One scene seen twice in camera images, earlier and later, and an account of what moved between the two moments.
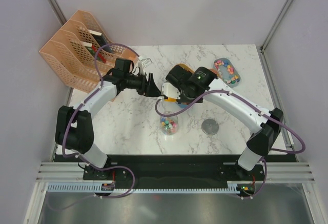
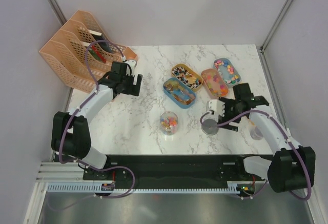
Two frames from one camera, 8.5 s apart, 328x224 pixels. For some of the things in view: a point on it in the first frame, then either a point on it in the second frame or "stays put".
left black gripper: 147,88 to 133,89
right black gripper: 183,100 to 228,102
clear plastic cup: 169,124 stays put
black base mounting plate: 170,173 stays put
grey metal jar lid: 209,126 stays put
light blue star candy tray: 227,72 stays put
